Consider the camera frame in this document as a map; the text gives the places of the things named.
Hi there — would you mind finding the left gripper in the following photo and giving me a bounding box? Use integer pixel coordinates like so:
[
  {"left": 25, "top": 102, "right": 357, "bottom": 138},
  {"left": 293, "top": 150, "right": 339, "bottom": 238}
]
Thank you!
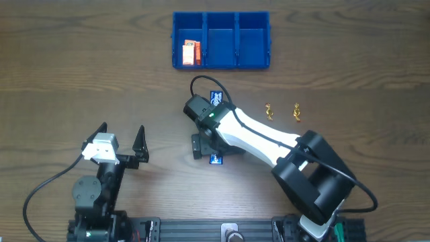
[{"left": 81, "top": 122, "right": 203, "bottom": 170}]

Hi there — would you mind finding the blue tray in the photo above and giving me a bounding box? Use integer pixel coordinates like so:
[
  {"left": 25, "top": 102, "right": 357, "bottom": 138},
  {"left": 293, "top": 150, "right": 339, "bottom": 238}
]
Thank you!
[{"left": 171, "top": 11, "right": 271, "bottom": 71}]

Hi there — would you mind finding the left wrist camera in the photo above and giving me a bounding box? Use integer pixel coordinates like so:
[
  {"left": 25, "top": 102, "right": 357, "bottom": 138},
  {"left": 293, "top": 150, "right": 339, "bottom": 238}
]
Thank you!
[{"left": 81, "top": 132, "right": 120, "bottom": 165}]

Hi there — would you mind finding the black cable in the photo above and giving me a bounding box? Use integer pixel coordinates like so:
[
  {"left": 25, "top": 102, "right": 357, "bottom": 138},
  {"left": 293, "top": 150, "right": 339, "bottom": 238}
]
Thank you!
[
  {"left": 21, "top": 153, "right": 85, "bottom": 242},
  {"left": 189, "top": 75, "right": 379, "bottom": 214}
]

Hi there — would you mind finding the mounting rail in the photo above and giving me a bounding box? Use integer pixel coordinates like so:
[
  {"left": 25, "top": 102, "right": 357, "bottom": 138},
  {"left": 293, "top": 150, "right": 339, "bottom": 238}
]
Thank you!
[{"left": 67, "top": 217, "right": 366, "bottom": 242}]

